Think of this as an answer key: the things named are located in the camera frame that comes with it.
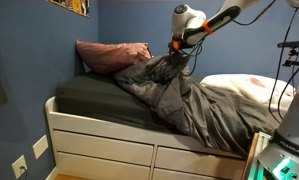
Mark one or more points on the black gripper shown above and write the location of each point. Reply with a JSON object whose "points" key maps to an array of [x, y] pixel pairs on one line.
{"points": [[179, 57]]}

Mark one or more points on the grey blanket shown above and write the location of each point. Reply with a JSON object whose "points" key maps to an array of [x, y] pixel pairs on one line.
{"points": [[195, 110]]}

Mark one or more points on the mauve pink pillow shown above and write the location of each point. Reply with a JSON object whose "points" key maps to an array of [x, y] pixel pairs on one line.
{"points": [[109, 56]]}

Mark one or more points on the white fluffy duvet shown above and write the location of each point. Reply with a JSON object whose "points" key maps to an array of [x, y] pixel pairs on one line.
{"points": [[252, 86]]}

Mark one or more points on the dark sheeted mattress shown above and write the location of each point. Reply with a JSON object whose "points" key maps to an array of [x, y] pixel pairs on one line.
{"points": [[99, 100]]}

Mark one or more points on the basketball players poster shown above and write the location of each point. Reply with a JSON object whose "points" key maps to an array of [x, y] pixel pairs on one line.
{"points": [[75, 6]]}

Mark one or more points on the wooden board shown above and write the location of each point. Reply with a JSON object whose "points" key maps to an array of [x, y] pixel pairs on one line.
{"points": [[249, 160]]}

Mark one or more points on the white baseboard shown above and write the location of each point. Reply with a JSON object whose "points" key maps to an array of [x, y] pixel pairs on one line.
{"points": [[51, 174]]}

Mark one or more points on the black camera on stand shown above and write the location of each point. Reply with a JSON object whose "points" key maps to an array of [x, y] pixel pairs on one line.
{"points": [[292, 43]]}

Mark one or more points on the white bed frame with drawers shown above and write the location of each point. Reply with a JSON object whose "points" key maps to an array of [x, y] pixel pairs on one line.
{"points": [[105, 150]]}

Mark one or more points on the white metal frame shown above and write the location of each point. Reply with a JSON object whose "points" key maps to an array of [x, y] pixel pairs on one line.
{"points": [[263, 143]]}

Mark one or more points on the white blank wall plate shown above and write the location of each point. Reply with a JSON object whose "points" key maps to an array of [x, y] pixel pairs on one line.
{"points": [[40, 147]]}

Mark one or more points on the white wall outlet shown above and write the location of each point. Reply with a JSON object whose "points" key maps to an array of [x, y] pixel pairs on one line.
{"points": [[19, 166]]}

